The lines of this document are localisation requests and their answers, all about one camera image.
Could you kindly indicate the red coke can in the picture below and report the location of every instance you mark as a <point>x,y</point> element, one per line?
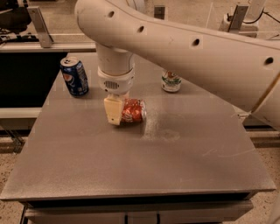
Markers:
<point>134,111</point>

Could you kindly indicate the black chair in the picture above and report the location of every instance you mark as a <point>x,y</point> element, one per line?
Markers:
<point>14,19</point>

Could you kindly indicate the blue pepsi can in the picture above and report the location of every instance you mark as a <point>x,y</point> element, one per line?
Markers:
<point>74,75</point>

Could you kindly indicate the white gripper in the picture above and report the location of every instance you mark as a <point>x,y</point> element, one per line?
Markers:
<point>115,82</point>

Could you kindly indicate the white green soda can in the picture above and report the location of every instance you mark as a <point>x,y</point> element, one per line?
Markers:
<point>171,82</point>

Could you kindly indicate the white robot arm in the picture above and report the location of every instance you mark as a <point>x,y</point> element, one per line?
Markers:
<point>240,70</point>

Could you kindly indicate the white device with cable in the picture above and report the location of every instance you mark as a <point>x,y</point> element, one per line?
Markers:
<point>250,25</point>

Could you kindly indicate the right metal rail bracket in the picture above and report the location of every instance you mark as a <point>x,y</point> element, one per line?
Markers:
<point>236,21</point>

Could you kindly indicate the middle metal rail bracket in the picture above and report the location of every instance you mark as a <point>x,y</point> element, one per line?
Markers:
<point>159,12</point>

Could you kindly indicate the metal rail bracket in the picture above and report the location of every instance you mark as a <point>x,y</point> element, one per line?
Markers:
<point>38,21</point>
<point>236,21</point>
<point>159,12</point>

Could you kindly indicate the left metal rail bracket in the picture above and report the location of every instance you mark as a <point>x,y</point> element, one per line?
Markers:
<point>38,21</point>

